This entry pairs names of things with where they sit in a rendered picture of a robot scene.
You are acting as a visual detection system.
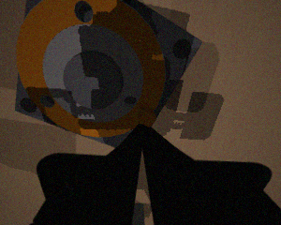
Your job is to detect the orange round plate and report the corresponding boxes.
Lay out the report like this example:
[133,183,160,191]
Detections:
[16,0,166,137]

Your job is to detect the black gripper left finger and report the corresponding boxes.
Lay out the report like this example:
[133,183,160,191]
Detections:
[37,124,144,225]

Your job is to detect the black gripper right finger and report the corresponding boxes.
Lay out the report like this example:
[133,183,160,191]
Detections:
[142,125,272,225]

